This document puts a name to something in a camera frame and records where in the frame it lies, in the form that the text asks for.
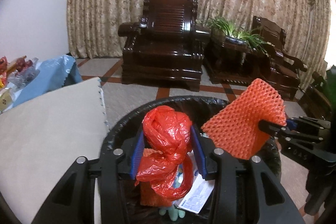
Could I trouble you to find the white blue medicine box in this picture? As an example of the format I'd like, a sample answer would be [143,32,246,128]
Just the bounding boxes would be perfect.
[173,152,215,214]

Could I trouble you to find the green rubber glove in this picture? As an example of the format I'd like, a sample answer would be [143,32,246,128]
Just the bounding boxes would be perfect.
[159,205,186,222]

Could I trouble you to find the red plastic bag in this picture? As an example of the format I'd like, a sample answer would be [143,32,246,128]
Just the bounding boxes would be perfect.
[136,105,193,201]

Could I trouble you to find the black lined trash bin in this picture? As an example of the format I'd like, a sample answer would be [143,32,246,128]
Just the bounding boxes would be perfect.
[99,95,282,224]

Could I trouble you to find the dark wooden armchair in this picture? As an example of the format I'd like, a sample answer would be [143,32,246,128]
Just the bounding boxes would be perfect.
[118,0,211,92]
[252,16,307,101]

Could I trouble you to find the grey table cloth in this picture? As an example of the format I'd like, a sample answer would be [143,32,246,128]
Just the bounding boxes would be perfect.
[1,78,108,223]

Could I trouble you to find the dark wooden side table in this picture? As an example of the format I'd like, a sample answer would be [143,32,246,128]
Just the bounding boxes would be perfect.
[203,39,260,86]

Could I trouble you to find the green potted plant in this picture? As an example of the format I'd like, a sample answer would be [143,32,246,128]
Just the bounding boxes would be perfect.
[201,16,268,56]

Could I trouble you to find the gold tissue box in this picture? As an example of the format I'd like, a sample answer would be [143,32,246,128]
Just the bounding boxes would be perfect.
[0,88,13,112]

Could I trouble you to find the blue table cloth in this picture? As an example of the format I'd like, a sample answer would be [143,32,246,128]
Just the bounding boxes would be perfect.
[4,55,82,111]

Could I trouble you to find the glass fruit bowl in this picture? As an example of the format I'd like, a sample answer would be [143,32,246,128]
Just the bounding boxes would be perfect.
[7,57,40,89]

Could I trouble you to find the red apples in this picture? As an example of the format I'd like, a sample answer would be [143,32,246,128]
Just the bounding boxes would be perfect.
[15,57,33,72]

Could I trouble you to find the red snack packets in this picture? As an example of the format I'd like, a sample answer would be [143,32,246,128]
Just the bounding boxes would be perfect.
[0,56,8,89]

